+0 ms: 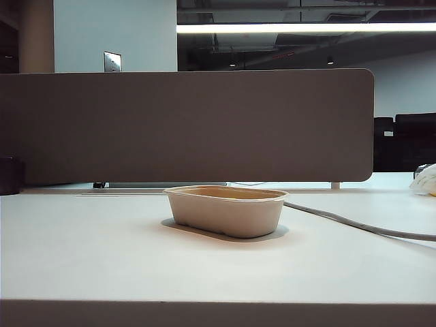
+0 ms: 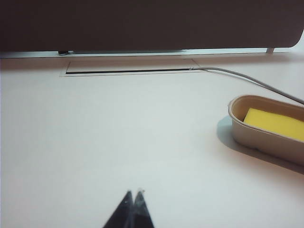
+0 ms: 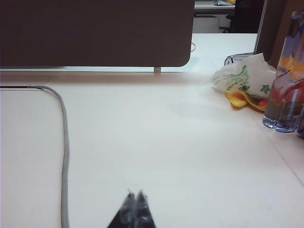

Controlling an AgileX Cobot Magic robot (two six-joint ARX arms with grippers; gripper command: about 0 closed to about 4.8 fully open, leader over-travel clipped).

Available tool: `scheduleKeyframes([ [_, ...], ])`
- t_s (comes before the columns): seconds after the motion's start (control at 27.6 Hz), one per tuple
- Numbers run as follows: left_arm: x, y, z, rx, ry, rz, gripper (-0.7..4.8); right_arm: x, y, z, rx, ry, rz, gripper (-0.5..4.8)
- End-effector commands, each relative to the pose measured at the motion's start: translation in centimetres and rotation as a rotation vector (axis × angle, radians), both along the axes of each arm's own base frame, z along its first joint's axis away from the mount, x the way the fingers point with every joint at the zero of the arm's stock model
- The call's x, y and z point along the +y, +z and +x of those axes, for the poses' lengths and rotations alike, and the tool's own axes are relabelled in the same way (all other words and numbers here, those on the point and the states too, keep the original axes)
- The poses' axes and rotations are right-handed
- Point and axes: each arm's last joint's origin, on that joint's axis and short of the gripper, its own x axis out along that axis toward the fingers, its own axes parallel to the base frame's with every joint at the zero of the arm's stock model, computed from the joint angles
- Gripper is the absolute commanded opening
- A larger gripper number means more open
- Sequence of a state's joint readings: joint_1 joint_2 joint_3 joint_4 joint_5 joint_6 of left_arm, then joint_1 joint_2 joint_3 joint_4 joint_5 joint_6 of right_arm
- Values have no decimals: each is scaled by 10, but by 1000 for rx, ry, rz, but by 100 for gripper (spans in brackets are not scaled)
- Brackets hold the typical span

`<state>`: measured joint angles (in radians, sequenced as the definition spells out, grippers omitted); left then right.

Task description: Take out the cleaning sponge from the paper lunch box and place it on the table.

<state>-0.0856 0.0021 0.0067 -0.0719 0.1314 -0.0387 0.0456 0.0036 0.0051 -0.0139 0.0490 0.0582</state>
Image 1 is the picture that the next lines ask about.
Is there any grey desk divider panel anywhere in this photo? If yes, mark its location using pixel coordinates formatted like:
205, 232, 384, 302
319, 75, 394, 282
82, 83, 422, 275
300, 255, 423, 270
0, 68, 375, 187

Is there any black box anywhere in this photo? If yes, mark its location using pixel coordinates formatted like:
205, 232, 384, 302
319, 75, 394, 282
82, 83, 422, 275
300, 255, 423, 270
0, 156, 25, 196

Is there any metal wall switch plate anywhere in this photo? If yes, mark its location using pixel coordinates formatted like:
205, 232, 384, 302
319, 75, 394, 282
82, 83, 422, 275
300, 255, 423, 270
103, 50, 123, 73

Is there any long ceiling light strip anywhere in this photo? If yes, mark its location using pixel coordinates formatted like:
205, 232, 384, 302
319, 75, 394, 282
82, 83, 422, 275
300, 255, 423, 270
176, 22, 436, 34

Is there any white crumpled cloth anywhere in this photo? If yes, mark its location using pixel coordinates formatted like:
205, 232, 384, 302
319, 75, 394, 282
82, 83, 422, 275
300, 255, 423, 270
409, 163, 436, 197

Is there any beige paper lunch box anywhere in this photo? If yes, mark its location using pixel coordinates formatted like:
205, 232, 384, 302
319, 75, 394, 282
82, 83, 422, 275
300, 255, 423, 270
163, 185, 290, 239

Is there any white cable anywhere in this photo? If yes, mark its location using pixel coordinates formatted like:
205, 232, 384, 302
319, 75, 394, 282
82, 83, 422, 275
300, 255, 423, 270
283, 200, 436, 243

